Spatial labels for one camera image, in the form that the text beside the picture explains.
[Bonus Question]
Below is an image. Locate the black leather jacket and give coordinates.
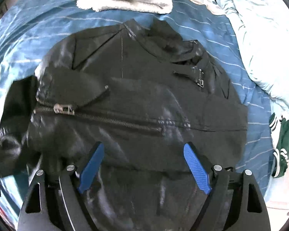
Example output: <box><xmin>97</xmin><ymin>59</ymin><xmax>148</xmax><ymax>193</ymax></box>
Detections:
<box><xmin>0</xmin><ymin>20</ymin><xmax>247</xmax><ymax>230</ymax></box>

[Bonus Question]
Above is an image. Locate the green white striped garment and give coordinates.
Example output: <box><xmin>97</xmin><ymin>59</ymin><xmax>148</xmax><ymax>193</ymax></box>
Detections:
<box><xmin>269</xmin><ymin>113</ymin><xmax>289</xmax><ymax>178</ymax></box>

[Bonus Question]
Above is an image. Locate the light blue quilt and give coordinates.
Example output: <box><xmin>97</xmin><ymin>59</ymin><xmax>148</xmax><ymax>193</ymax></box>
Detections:
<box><xmin>191</xmin><ymin>0</ymin><xmax>289</xmax><ymax>110</ymax></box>

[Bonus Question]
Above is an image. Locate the blue patterned bed sheet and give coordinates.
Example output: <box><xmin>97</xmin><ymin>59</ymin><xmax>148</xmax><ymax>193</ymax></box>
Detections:
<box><xmin>0</xmin><ymin>0</ymin><xmax>272</xmax><ymax>230</ymax></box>

